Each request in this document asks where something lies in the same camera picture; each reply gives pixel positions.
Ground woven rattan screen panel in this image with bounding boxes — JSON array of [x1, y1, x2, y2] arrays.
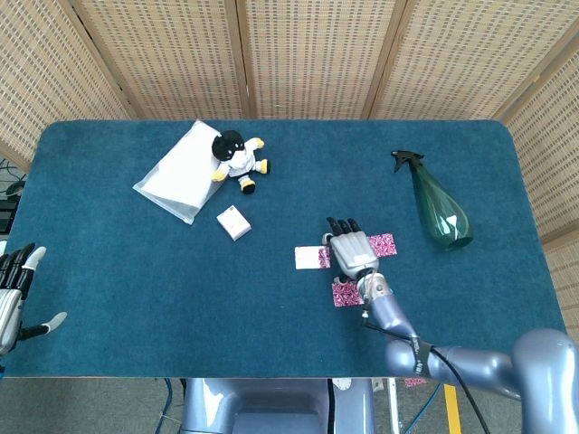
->
[[495, 44, 579, 344], [361, 0, 579, 121], [0, 0, 137, 171], [234, 0, 403, 121], [67, 0, 252, 121]]

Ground small white box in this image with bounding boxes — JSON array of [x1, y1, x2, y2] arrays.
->
[[215, 204, 252, 242]]

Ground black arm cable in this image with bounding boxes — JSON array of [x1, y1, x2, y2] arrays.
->
[[360, 307, 492, 434]]

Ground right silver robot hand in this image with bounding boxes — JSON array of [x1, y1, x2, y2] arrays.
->
[[321, 216, 381, 287]]

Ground green spray bottle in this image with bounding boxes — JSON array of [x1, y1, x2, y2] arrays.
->
[[391, 149, 475, 252]]

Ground yellow floor tape strip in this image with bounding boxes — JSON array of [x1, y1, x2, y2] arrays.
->
[[443, 383, 463, 434]]

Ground white table leg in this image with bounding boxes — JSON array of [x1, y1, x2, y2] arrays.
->
[[385, 377, 400, 434]]

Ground black electronics box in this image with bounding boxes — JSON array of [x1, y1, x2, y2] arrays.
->
[[0, 201, 18, 234]]

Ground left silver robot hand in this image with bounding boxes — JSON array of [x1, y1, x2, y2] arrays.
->
[[0, 242, 68, 358]]

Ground lavender robot torso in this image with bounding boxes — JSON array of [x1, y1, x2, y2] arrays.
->
[[180, 377, 376, 434]]

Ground black and white plush toy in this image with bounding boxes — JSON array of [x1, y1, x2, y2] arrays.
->
[[210, 129, 272, 195]]

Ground blue felt table cover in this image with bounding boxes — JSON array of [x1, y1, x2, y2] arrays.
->
[[2, 118, 569, 379]]

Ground blue cable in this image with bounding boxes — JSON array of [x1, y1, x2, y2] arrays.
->
[[160, 377, 176, 421], [404, 383, 442, 434]]

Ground white pillow-shaped package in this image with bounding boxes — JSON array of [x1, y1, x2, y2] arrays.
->
[[132, 118, 223, 226]]

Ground white card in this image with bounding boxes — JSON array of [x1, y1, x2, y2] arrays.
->
[[294, 246, 323, 271]]

